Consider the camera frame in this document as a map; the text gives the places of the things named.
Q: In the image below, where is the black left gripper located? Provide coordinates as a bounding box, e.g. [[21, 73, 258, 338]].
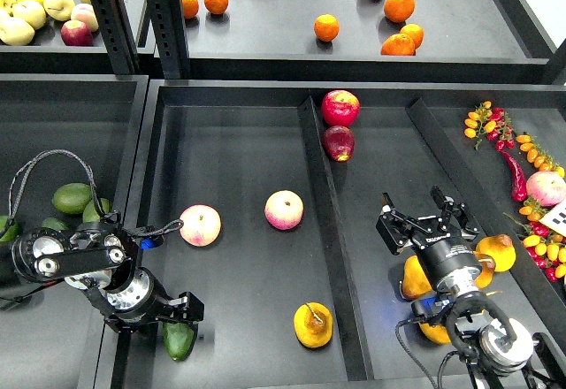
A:
[[103, 269, 204, 332]]

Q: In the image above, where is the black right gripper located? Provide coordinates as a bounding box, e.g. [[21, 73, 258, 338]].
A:
[[376, 186, 482, 292]]

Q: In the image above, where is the dark green avocado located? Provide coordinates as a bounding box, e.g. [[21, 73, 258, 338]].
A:
[[163, 323, 198, 362]]

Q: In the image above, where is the yellow pear with brown spot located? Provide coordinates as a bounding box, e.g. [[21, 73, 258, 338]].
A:
[[294, 301, 333, 349]]

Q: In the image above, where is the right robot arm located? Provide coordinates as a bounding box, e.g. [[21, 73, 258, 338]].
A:
[[376, 187, 565, 388]]

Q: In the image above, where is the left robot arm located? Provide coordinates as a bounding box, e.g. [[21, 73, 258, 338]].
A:
[[1, 159, 204, 332]]

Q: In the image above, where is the yellow pear left of gripper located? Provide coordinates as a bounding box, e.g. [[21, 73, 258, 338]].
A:
[[401, 256, 432, 301]]

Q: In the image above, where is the yellow pear with stem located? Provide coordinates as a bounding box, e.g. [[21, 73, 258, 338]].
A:
[[475, 252, 496, 289]]

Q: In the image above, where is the yellow pear far right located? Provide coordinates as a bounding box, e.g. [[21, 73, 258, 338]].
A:
[[476, 233, 516, 272]]

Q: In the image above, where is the green avocado right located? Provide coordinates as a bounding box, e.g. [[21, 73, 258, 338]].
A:
[[82, 198, 112, 223]]

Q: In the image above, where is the green avocado middle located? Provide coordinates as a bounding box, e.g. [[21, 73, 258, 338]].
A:
[[42, 217, 69, 232]]

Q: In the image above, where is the green avocado upper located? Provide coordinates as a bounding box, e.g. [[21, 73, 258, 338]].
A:
[[51, 182, 92, 215]]

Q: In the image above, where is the yellow pear bottom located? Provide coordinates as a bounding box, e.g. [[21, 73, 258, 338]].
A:
[[419, 323, 451, 345]]

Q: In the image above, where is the green avocado far left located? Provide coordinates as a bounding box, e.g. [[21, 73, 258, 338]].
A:
[[0, 215, 20, 242]]

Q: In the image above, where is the pink apple left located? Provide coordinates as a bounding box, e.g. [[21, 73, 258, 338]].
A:
[[180, 204, 221, 247]]

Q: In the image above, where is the dark red apple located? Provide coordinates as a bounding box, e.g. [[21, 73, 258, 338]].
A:
[[322, 126, 355, 162]]

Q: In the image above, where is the black left tray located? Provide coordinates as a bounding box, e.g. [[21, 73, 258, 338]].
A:
[[1, 74, 148, 388]]

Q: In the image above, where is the red chili pepper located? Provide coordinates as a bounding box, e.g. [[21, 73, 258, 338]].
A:
[[501, 151, 527, 202]]

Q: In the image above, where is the orange cherry tomato bunch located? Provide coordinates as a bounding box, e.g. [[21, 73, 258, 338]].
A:
[[463, 100, 515, 151]]

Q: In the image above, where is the bright red apple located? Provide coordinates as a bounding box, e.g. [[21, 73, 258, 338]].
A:
[[321, 89, 361, 127]]

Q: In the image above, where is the pink apple centre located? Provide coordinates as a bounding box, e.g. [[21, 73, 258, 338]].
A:
[[264, 190, 303, 231]]

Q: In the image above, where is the orange tomato vine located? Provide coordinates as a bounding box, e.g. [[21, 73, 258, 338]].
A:
[[515, 133, 565, 178]]

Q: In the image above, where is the pink peach apple right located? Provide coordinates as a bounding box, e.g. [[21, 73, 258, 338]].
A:
[[526, 171, 565, 207]]

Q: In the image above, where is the black divided tray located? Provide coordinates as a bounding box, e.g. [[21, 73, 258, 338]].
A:
[[116, 80, 565, 388]]

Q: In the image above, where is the mixed cherry tomato cluster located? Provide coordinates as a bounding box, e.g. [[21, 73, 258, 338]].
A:
[[504, 196, 565, 283]]

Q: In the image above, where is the checkered marker tag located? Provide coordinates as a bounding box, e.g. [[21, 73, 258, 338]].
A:
[[540, 200, 566, 236]]

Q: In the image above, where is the orange lower right front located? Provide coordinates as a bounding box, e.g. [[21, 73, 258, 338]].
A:
[[380, 34, 416, 56]]

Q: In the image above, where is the orange lower right back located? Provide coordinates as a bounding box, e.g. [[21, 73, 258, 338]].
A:
[[400, 23, 425, 50]]

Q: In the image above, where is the orange centre shelf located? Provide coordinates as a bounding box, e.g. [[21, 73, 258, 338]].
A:
[[313, 14, 340, 42]]

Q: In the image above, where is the large orange top right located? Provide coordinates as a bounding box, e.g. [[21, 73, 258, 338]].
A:
[[384, 0, 416, 23]]

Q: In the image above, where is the red apple on shelf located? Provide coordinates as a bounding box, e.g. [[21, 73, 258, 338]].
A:
[[60, 19, 94, 47]]

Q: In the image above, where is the orange top left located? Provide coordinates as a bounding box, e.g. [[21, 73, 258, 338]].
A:
[[204, 0, 229, 15]]

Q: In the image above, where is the pink peach on shelf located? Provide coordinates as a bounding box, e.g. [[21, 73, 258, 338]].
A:
[[71, 4, 99, 33]]

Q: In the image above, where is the pale yellow apple front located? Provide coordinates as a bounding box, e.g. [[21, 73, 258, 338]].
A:
[[0, 17, 35, 46]]

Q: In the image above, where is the pale yellow apple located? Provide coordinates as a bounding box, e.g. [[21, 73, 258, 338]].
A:
[[12, 0, 47, 30], [0, 17, 35, 46]]

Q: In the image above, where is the yellow apple with stem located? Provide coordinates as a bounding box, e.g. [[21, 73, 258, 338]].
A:
[[43, 0, 75, 22]]

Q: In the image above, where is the pale yellow apple middle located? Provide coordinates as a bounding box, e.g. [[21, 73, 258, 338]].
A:
[[12, 0, 47, 30]]

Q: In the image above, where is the black perforated shelf post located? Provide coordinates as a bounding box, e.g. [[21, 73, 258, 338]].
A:
[[90, 0, 140, 75]]

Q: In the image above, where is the orange behind post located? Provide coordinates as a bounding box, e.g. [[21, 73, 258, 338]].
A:
[[181, 0, 200, 19]]

